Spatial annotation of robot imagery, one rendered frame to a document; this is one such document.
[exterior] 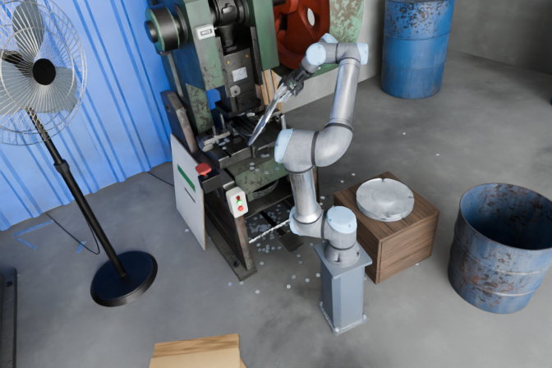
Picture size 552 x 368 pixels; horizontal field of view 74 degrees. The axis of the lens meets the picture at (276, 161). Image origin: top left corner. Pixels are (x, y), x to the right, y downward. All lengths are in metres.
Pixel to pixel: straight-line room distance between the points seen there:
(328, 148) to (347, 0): 0.70
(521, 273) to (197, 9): 1.72
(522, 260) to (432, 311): 0.50
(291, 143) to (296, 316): 1.08
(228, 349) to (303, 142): 0.87
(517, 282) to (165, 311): 1.70
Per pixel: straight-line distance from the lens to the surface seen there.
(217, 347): 1.63
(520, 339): 2.13
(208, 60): 1.66
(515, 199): 2.15
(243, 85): 1.82
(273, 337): 1.98
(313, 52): 1.39
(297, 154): 1.19
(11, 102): 1.64
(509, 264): 1.87
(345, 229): 1.47
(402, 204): 1.99
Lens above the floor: 1.72
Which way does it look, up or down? 36 degrees down
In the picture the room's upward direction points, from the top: 8 degrees counter-clockwise
